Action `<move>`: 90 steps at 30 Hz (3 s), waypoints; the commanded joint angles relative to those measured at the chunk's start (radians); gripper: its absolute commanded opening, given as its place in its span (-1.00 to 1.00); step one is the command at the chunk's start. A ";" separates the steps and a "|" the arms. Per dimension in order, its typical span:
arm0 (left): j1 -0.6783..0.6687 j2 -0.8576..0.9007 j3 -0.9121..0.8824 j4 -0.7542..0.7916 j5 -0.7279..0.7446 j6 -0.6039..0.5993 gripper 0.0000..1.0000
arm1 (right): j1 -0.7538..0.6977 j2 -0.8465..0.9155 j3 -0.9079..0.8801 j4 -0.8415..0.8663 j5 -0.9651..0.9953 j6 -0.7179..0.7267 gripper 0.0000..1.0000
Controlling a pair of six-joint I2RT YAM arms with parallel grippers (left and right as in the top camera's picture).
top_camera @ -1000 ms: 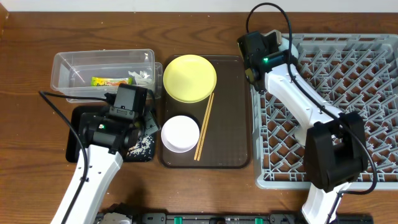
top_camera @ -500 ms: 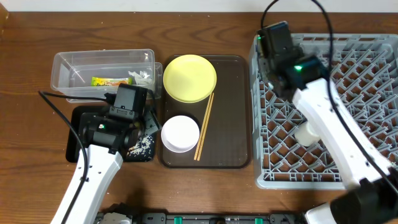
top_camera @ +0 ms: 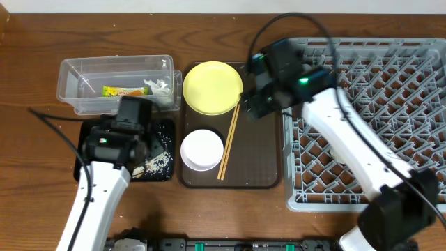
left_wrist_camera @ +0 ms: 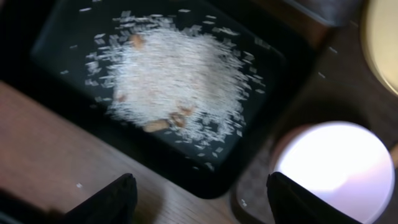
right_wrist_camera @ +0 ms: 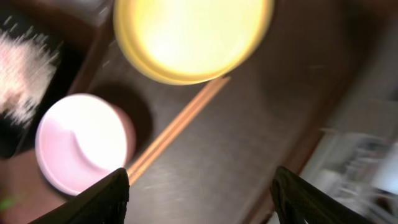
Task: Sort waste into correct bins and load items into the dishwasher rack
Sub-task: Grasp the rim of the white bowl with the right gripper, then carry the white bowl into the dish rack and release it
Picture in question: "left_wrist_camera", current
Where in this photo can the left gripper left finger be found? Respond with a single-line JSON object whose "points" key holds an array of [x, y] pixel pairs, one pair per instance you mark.
{"points": [[114, 204]]}

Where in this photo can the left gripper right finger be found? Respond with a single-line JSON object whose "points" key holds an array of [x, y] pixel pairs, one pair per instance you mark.
{"points": [[292, 204]]}

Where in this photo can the white bowl with rice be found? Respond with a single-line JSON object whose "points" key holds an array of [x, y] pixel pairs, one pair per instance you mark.
{"points": [[342, 163]]}

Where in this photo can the yellow plate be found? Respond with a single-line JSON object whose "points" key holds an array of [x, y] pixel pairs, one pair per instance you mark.
{"points": [[378, 31]]}

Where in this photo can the black waste tray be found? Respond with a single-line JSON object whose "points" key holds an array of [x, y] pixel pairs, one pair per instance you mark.
{"points": [[44, 48]]}

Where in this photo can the dark brown serving tray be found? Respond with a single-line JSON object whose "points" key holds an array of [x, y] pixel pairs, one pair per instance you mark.
{"points": [[341, 87]]}

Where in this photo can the spilled rice pile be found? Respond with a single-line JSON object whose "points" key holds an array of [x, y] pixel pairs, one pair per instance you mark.
{"points": [[177, 81]]}

